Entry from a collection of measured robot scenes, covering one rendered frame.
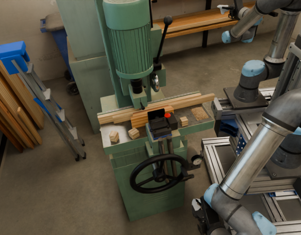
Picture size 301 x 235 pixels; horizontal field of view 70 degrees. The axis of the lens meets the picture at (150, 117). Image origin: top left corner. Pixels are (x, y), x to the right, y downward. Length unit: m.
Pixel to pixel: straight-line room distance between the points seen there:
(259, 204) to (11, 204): 1.98
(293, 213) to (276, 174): 0.70
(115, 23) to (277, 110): 0.62
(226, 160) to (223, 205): 1.16
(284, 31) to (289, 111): 0.80
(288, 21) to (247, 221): 1.01
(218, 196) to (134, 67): 0.59
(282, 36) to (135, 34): 0.84
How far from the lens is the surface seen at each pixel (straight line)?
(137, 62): 0.94
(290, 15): 1.39
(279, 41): 1.44
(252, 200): 1.78
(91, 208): 1.99
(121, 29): 0.88
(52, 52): 3.53
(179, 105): 1.24
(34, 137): 2.62
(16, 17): 3.42
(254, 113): 1.58
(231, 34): 1.53
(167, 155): 0.96
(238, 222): 0.77
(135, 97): 1.08
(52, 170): 2.34
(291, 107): 0.68
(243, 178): 0.74
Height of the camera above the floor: 1.71
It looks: 42 degrees down
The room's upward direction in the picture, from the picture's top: 6 degrees counter-clockwise
